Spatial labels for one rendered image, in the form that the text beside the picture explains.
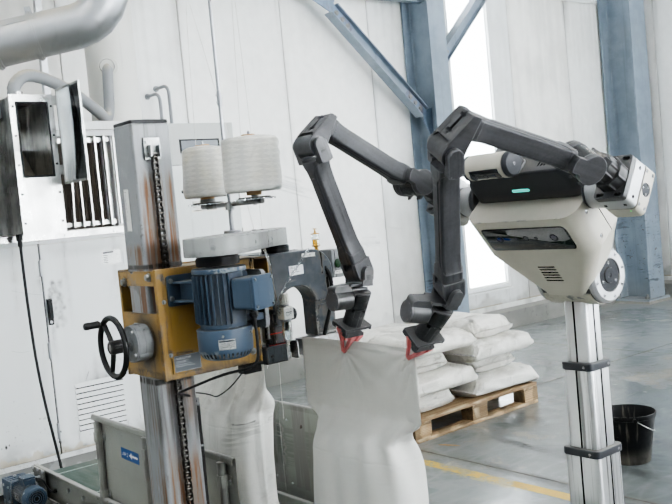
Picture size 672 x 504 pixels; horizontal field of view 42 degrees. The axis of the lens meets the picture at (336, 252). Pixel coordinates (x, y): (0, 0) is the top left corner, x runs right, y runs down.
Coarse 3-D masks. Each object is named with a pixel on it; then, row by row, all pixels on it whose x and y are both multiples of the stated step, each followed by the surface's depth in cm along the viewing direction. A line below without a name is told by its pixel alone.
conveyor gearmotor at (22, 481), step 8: (32, 472) 403; (40, 472) 396; (8, 480) 391; (16, 480) 390; (24, 480) 380; (32, 480) 382; (40, 480) 397; (8, 488) 389; (16, 488) 386; (24, 488) 381; (32, 488) 376; (40, 488) 378; (8, 496) 390; (16, 496) 382; (24, 496) 375; (32, 496) 375; (40, 496) 377
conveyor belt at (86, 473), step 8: (80, 464) 412; (88, 464) 410; (96, 464) 409; (56, 472) 402; (64, 472) 401; (72, 472) 399; (80, 472) 398; (88, 472) 397; (96, 472) 396; (80, 480) 385; (88, 480) 384; (96, 480) 383; (96, 488) 371
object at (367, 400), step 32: (320, 352) 264; (352, 352) 253; (384, 352) 240; (320, 384) 266; (352, 384) 254; (384, 384) 241; (416, 384) 231; (320, 416) 264; (352, 416) 254; (384, 416) 243; (416, 416) 232; (320, 448) 258; (352, 448) 246; (384, 448) 237; (416, 448) 241; (320, 480) 258; (352, 480) 245; (384, 480) 237; (416, 480) 239
